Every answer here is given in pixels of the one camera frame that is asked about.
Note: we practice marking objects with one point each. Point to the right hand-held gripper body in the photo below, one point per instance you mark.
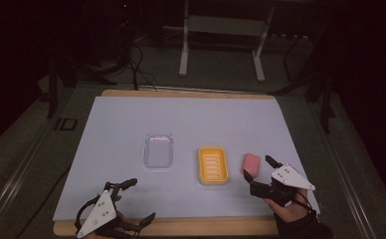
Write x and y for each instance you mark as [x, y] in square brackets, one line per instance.
[289, 177]

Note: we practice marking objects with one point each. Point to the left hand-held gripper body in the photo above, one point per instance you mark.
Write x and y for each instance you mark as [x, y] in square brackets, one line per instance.
[98, 211]

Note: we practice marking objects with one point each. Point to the pink soap bar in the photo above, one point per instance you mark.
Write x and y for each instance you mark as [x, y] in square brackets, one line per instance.
[251, 164]

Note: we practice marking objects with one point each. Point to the person's left hand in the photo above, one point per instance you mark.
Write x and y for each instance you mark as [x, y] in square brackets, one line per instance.
[122, 220]

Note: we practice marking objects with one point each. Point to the person's right hand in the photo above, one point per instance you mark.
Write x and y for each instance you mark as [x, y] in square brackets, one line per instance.
[290, 210]

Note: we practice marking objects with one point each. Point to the yellow soap dish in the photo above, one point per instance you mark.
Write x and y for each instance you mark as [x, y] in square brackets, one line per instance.
[213, 165]

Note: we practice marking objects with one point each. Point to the wooden table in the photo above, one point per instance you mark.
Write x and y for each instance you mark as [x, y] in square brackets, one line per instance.
[187, 226]

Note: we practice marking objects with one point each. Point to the clear plastic lid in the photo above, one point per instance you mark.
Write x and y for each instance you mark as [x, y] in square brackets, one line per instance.
[158, 150]

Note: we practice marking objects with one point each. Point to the white table mat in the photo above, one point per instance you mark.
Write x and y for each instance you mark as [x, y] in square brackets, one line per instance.
[148, 113]

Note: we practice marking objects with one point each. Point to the dark metal stand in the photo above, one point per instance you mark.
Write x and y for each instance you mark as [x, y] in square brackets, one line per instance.
[325, 99]
[53, 86]

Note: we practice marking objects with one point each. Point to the white metal stand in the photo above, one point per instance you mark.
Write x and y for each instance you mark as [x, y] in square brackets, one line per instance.
[224, 26]

